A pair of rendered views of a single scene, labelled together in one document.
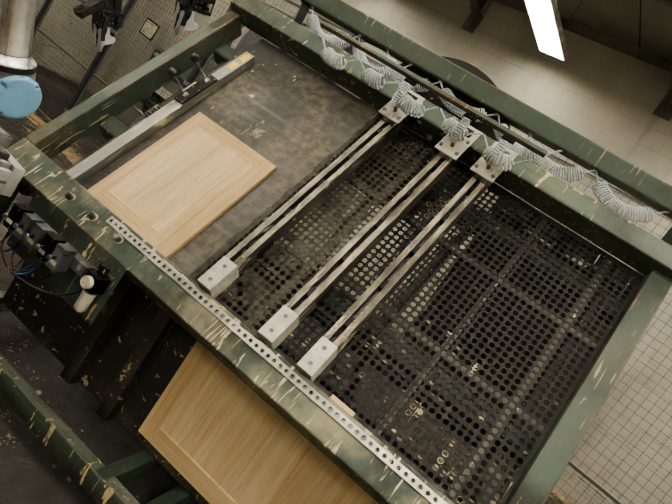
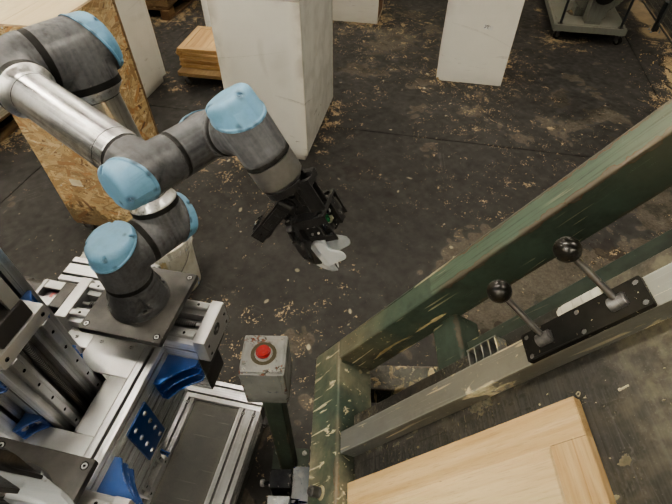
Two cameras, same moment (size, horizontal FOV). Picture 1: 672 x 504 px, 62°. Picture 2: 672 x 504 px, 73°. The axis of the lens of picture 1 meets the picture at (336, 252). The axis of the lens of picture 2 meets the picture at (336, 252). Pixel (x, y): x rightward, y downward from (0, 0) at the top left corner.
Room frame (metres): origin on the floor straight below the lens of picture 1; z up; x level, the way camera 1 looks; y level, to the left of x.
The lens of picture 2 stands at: (1.90, 0.61, 1.99)
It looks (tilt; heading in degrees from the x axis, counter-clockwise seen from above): 47 degrees down; 73
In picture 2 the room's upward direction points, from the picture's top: straight up
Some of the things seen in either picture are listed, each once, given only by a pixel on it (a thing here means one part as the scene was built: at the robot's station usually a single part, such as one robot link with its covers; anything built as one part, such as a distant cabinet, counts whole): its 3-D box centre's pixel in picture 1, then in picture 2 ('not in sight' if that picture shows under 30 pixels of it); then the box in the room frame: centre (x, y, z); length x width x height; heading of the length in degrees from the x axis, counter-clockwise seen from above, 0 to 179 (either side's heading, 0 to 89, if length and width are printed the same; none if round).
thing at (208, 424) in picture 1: (264, 454); not in sight; (1.83, -0.19, 0.53); 0.90 x 0.02 x 0.55; 72
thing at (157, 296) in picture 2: not in sight; (133, 287); (1.61, 1.43, 1.09); 0.15 x 0.15 x 0.10
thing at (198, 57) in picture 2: not in sight; (214, 56); (2.01, 4.87, 0.15); 0.61 x 0.52 x 0.31; 61
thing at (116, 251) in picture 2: not in sight; (120, 255); (1.62, 1.44, 1.20); 0.13 x 0.12 x 0.14; 36
